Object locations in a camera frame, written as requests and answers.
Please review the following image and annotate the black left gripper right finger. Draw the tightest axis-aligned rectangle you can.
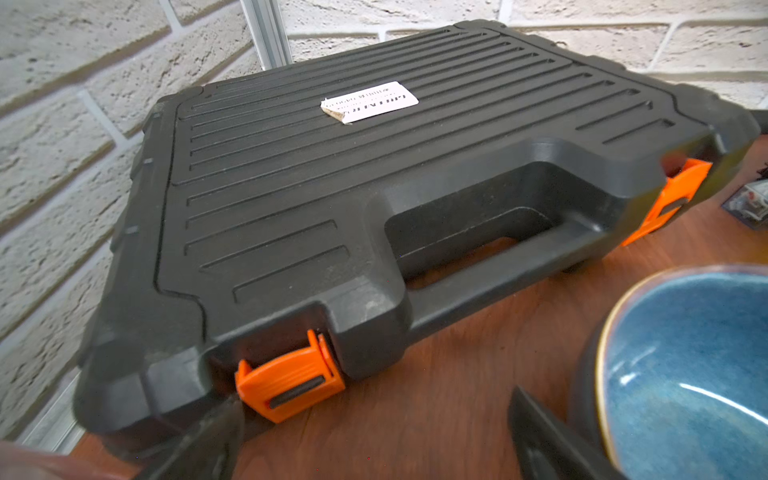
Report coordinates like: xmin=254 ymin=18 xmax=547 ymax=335
xmin=507 ymin=387 xmax=624 ymax=480

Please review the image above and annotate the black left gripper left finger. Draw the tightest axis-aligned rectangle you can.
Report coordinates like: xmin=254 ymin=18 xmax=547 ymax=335
xmin=134 ymin=396 xmax=245 ymax=480

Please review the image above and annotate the dark blue ceramic bowl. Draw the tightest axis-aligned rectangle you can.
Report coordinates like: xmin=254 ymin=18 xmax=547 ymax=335
xmin=567 ymin=263 xmax=767 ymax=479

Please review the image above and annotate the black plastic tool case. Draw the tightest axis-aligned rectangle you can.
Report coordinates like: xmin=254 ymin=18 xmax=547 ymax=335
xmin=73 ymin=20 xmax=761 ymax=459

